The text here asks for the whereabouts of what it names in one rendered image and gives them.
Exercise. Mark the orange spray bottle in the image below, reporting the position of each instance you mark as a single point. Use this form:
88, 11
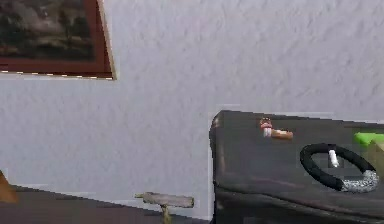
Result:
276, 132

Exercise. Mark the dark dining table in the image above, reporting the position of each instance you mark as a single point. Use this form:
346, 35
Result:
260, 173

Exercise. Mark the grey stool with brass leg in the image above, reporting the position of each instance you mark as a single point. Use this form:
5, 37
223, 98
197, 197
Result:
168, 200

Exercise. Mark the small white cylinder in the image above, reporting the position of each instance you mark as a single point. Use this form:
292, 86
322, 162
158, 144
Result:
333, 158

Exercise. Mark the green object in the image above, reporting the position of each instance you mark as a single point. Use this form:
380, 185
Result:
366, 137

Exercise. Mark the tan box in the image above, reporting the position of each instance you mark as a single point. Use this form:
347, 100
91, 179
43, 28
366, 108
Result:
378, 156

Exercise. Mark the brown wooden furniture corner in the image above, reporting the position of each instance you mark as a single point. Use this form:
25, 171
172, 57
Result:
6, 191

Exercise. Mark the dark framed wall picture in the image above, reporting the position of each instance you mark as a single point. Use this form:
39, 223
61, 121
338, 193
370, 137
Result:
46, 33

